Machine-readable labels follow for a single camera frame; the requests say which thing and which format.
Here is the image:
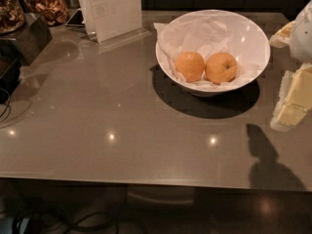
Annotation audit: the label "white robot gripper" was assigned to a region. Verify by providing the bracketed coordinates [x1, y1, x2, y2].
[269, 0, 312, 133]

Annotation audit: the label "orange fruit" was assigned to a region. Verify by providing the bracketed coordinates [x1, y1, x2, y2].
[175, 52, 205, 82]
[205, 53, 238, 84]

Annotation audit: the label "white ceramic bowl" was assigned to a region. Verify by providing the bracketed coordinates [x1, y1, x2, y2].
[155, 9, 271, 98]

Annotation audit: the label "clear acrylic sign holder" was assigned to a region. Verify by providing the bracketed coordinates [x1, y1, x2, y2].
[79, 0, 148, 47]

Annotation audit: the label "black box on table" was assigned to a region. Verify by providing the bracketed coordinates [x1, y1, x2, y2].
[0, 15, 54, 95]

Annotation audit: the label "glass jar of nuts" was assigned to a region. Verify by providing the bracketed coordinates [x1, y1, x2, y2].
[0, 0, 25, 35]

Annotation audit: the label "black floor cables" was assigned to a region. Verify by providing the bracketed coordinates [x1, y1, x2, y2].
[11, 208, 144, 234]

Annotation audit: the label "black cable left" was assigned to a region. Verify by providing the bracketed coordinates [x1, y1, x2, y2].
[0, 88, 13, 119]

